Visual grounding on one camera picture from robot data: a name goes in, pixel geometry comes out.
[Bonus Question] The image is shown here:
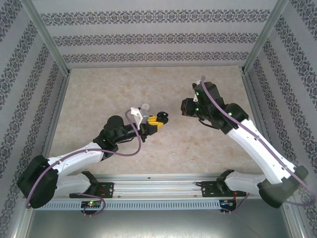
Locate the black earbud charging case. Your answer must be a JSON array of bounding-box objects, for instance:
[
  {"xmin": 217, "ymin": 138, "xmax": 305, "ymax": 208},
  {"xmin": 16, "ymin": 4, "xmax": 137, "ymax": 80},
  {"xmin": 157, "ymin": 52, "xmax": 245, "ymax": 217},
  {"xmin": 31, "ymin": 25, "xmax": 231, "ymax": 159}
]
[{"xmin": 157, "ymin": 111, "xmax": 171, "ymax": 124}]

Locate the left controller circuit board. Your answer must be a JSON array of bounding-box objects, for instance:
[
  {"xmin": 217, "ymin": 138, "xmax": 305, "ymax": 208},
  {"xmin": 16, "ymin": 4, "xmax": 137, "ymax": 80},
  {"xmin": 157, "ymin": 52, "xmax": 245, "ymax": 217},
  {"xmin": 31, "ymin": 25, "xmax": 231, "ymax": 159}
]
[{"xmin": 81, "ymin": 200, "xmax": 103, "ymax": 209}]

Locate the controller circuit board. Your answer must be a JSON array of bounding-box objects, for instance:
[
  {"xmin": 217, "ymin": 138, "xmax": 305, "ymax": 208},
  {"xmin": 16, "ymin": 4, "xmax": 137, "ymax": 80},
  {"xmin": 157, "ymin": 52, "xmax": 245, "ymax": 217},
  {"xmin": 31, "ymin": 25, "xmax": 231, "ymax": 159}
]
[
  {"xmin": 219, "ymin": 199, "xmax": 237, "ymax": 208},
  {"xmin": 81, "ymin": 200, "xmax": 103, "ymax": 209}
]

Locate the grey metal sheet panel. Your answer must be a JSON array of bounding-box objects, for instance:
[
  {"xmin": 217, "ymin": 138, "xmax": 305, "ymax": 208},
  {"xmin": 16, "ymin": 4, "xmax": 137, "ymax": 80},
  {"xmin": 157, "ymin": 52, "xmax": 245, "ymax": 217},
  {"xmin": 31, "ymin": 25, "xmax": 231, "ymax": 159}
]
[{"xmin": 14, "ymin": 209, "xmax": 305, "ymax": 238}]

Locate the right controller circuit board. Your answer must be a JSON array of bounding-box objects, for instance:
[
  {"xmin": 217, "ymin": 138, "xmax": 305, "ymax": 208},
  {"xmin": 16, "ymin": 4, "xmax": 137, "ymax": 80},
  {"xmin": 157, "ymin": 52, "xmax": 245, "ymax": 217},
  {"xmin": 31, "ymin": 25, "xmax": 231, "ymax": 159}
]
[{"xmin": 219, "ymin": 199, "xmax": 237, "ymax": 208}]

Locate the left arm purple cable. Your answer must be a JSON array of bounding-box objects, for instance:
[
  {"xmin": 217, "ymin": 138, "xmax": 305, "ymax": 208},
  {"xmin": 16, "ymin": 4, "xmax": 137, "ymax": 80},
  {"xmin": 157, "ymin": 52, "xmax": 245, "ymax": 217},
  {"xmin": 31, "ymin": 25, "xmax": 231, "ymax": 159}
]
[{"xmin": 25, "ymin": 110, "xmax": 144, "ymax": 217}]

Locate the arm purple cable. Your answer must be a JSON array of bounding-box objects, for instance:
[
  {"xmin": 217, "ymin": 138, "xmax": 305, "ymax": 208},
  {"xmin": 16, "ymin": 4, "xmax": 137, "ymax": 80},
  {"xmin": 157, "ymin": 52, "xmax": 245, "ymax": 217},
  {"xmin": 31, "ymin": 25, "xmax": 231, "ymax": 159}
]
[
  {"xmin": 25, "ymin": 110, "xmax": 144, "ymax": 217},
  {"xmin": 201, "ymin": 75, "xmax": 317, "ymax": 217}
]

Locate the aluminium table side rail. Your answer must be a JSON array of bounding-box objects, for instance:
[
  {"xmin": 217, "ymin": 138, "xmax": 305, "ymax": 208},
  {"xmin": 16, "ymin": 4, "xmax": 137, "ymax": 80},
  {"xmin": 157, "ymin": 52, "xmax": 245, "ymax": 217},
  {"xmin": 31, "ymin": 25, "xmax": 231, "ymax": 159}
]
[{"xmin": 241, "ymin": 70, "xmax": 283, "ymax": 179}]

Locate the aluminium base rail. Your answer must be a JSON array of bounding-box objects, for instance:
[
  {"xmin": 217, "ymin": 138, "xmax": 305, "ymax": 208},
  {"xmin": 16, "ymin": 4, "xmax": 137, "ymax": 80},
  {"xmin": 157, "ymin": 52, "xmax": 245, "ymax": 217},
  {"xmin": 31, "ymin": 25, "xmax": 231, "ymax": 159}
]
[{"xmin": 23, "ymin": 174, "xmax": 293, "ymax": 199}]

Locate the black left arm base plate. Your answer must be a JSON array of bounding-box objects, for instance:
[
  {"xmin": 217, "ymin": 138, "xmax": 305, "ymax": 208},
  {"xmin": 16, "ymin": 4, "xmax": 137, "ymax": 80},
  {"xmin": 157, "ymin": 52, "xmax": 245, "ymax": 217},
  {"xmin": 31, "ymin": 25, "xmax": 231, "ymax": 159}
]
[{"xmin": 69, "ymin": 182, "xmax": 114, "ymax": 199}]

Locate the aluminium frame post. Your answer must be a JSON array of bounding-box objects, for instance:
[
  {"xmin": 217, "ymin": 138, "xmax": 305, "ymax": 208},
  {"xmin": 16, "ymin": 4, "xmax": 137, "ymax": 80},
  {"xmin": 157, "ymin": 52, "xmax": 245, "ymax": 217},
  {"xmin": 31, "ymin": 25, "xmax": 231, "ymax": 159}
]
[
  {"xmin": 242, "ymin": 0, "xmax": 290, "ymax": 73},
  {"xmin": 19, "ymin": 0, "xmax": 72, "ymax": 75}
]

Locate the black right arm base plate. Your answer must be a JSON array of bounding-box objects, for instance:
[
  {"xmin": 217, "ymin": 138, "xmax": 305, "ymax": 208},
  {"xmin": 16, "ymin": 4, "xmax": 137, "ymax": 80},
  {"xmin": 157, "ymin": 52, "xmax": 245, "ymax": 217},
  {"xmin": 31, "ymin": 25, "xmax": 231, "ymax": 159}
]
[{"xmin": 201, "ymin": 180, "xmax": 247, "ymax": 198}]

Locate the grey slotted cable duct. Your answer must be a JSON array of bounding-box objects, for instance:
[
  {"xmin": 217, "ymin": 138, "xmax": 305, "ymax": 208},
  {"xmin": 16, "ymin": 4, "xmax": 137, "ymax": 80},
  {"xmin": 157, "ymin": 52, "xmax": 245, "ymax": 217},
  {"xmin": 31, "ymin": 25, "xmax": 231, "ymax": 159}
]
[{"xmin": 33, "ymin": 200, "xmax": 237, "ymax": 211}]

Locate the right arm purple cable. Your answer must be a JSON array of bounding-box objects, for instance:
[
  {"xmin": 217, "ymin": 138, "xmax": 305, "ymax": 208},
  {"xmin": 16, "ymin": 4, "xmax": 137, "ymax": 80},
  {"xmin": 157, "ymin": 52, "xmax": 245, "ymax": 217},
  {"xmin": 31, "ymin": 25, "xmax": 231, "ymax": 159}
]
[{"xmin": 201, "ymin": 75, "xmax": 317, "ymax": 217}]

